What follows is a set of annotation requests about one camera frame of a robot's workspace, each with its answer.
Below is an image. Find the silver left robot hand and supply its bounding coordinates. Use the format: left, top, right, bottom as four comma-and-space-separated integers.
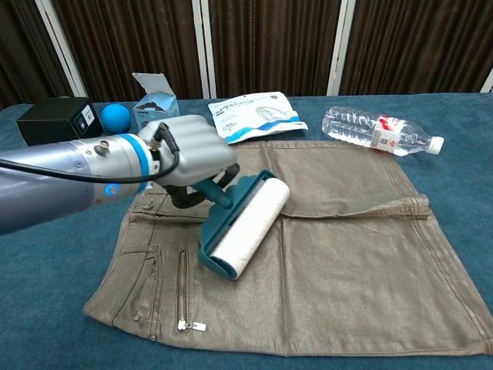
136, 114, 241, 210

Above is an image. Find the blue and yellow lint roller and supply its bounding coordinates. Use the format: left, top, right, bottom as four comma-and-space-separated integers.
191, 169, 290, 281

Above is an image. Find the light blue speaker box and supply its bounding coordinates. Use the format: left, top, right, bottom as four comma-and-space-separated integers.
132, 72, 181, 131

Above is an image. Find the white KN95 mask package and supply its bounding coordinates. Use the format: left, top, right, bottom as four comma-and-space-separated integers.
207, 91, 310, 145

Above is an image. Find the blue ball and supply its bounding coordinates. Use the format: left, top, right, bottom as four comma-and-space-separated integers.
100, 103, 132, 135

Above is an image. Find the dark brown curtain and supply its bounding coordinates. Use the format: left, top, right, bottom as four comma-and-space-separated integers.
0, 0, 493, 110

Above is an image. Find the black cardboard box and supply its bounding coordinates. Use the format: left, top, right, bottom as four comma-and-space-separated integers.
15, 96, 104, 146

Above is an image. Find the clear plastic water bottle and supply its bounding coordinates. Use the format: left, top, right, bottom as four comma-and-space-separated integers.
321, 106, 445, 157

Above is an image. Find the brown leather skirt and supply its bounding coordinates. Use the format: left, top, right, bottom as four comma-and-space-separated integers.
83, 140, 493, 357

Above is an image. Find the blue table cloth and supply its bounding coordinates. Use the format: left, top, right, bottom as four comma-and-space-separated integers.
0, 92, 493, 370

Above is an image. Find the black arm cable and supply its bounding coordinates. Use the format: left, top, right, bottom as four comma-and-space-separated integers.
0, 122, 181, 184

